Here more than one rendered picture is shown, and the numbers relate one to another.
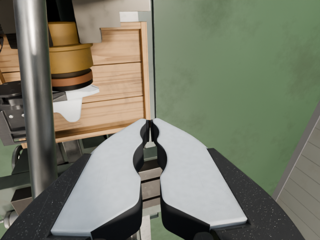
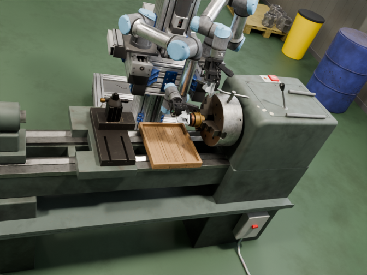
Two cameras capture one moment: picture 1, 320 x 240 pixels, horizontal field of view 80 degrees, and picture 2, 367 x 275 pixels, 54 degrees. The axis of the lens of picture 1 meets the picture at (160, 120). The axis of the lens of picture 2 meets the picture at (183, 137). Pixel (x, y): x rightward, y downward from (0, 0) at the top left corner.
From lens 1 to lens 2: 1.90 m
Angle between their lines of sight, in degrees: 82
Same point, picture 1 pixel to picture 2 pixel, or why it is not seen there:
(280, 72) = not seen: outside the picture
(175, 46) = not seen: outside the picture
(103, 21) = (207, 124)
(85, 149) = not seen: hidden behind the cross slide
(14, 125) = (178, 105)
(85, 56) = (199, 120)
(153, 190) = (116, 155)
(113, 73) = (177, 154)
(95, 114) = (156, 147)
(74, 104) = (185, 116)
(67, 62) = (197, 115)
